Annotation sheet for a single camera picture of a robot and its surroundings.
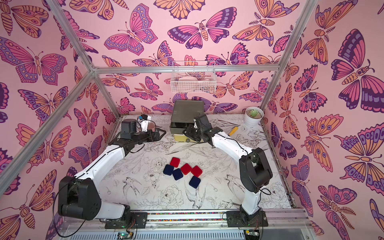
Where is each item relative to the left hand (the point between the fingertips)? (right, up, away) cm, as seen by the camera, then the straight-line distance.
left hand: (162, 131), depth 84 cm
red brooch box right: (+19, -24, +6) cm, 31 cm away
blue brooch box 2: (+8, -26, +5) cm, 27 cm away
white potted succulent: (+60, +10, +22) cm, 65 cm away
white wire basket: (+18, +30, +8) cm, 36 cm away
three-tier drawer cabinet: (+10, +14, +29) cm, 34 cm away
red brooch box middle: (+13, -23, +6) cm, 27 cm away
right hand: (+10, -1, +2) cm, 10 cm away
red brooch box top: (+6, -20, +10) cm, 23 cm away
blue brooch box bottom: (+18, -29, +1) cm, 34 cm away
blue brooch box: (+2, -23, +6) cm, 24 cm away
